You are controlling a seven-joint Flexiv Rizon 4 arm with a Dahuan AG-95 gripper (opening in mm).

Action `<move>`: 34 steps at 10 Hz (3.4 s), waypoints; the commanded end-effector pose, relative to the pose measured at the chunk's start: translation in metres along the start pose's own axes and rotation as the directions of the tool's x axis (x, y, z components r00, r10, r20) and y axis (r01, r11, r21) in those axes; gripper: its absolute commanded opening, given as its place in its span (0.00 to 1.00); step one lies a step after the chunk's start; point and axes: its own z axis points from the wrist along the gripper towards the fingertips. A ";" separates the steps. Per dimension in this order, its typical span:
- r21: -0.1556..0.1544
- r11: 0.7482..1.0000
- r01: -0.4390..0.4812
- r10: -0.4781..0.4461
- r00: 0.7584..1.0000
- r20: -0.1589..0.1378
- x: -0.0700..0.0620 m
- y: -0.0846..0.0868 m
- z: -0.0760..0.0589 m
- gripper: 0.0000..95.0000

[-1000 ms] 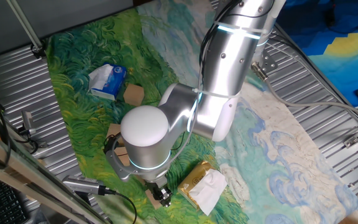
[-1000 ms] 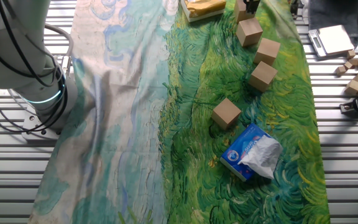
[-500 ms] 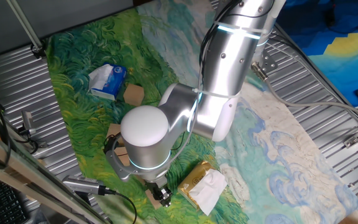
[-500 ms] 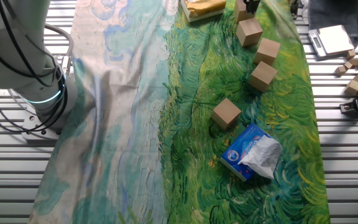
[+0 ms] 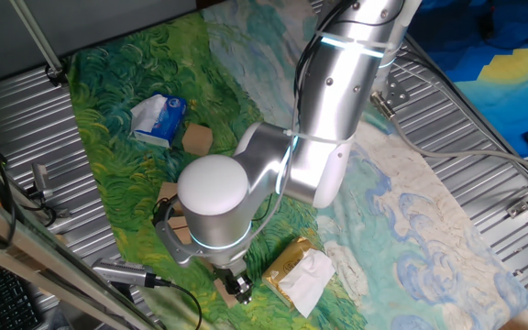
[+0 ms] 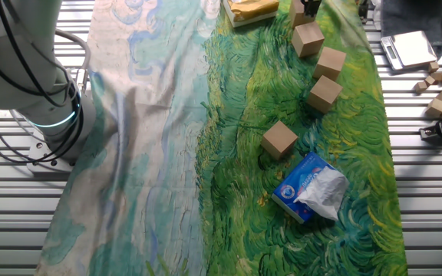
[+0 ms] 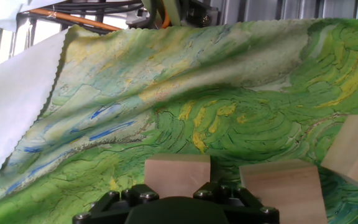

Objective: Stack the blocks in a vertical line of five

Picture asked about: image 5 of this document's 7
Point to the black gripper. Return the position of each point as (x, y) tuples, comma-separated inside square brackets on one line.
[(232, 275)]

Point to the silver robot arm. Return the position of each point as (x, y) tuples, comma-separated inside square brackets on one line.
[(328, 91)]

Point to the gold tissue pack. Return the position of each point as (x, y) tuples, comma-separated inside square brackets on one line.
[(287, 266)]

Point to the green blue painting print cloth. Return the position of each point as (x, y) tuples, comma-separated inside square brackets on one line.
[(406, 229)]

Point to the blue tissue pack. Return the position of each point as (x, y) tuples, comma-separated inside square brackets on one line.
[(168, 117)]

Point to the grey metal pole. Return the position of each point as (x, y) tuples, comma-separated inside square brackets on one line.
[(35, 32)]

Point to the blue mat with yellow sun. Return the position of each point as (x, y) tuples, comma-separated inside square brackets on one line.
[(511, 69)]

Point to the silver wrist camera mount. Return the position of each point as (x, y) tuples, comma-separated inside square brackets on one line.
[(177, 249)]

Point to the silver ribbed camera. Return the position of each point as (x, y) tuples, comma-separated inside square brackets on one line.
[(122, 272)]

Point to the aluminium frame bar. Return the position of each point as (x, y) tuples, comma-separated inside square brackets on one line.
[(39, 247)]

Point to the metal base plate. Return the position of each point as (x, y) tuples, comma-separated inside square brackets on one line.
[(397, 91)]

